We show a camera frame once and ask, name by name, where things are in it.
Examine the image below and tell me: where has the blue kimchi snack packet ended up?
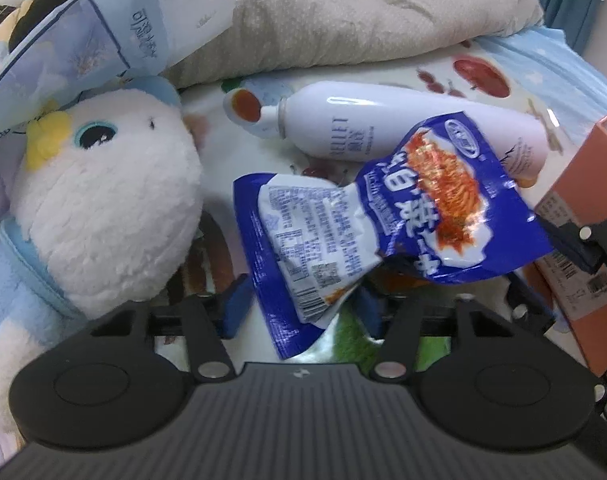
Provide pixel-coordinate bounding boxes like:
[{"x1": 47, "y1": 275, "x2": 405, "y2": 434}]
[{"x1": 233, "y1": 112, "x2": 552, "y2": 359}]

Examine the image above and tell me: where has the pink box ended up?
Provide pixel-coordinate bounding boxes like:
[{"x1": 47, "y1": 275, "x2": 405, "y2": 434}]
[{"x1": 535, "y1": 116, "x2": 607, "y2": 375}]

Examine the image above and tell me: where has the white blue plush bird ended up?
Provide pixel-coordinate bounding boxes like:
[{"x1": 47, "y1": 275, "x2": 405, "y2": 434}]
[{"x1": 0, "y1": 76, "x2": 205, "y2": 448}]

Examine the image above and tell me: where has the white spray bottle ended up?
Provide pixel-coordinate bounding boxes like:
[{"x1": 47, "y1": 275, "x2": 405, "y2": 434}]
[{"x1": 260, "y1": 80, "x2": 552, "y2": 189}]

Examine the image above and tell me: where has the grey duvet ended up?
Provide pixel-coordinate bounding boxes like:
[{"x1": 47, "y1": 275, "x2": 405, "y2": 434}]
[{"x1": 164, "y1": 0, "x2": 543, "y2": 88}]

